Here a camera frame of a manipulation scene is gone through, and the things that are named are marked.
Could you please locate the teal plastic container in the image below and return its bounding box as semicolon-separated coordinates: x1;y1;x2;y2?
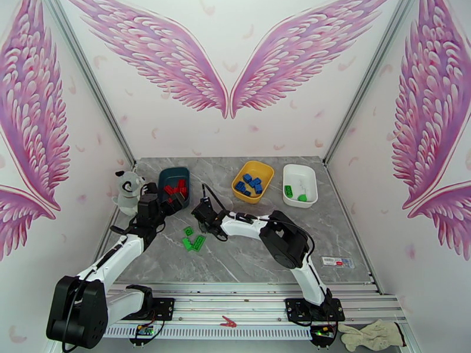
157;166;191;209

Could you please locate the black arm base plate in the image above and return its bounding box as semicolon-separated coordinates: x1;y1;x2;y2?
285;297;346;324
127;297;175;321

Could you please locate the grey plush husky toy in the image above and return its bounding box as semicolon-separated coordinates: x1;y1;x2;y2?
111;170;147;217

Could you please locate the black camera cable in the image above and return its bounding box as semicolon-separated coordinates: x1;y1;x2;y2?
201;183;227;213

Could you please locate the aluminium mounting rail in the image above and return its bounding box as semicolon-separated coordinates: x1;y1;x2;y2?
107;282;409;327

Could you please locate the white work glove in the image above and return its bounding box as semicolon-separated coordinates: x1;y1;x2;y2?
337;318;407;352

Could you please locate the white label sticker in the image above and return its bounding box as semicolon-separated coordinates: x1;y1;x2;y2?
320;256;356;269

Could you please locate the small circuit board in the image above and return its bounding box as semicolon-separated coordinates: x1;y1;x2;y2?
309;325;337;345
128;324;157;344

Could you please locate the white plastic container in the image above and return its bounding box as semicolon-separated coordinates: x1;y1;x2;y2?
282;164;319;209

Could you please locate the yellow plastic container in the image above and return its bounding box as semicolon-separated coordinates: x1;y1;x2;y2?
231;161;276;205

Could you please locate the white perforated cable tray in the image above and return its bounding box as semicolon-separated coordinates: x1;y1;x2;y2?
102;326;314;342

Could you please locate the aluminium frame post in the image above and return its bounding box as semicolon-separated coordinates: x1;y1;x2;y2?
40;0;137;172
323;0;413;167

